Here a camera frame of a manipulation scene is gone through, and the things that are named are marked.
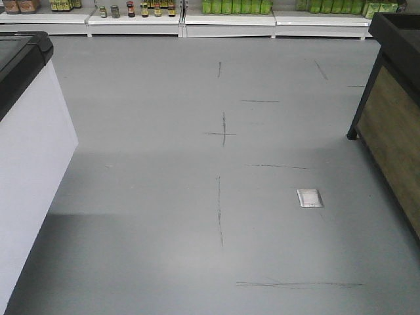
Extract metal floor socket plate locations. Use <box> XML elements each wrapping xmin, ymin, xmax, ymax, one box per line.
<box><xmin>297</xmin><ymin>189</ymin><xmax>324</xmax><ymax>208</ymax></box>

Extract white store shelving unit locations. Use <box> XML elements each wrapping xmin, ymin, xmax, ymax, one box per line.
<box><xmin>1</xmin><ymin>1</ymin><xmax>371</xmax><ymax>40</ymax></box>

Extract white chest freezer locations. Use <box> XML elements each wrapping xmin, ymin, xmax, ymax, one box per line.
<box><xmin>1</xmin><ymin>31</ymin><xmax>78</xmax><ymax>310</ymax></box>

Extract black wooden produce stand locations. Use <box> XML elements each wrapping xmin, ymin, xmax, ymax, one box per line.
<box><xmin>346</xmin><ymin>12</ymin><xmax>419</xmax><ymax>238</ymax></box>

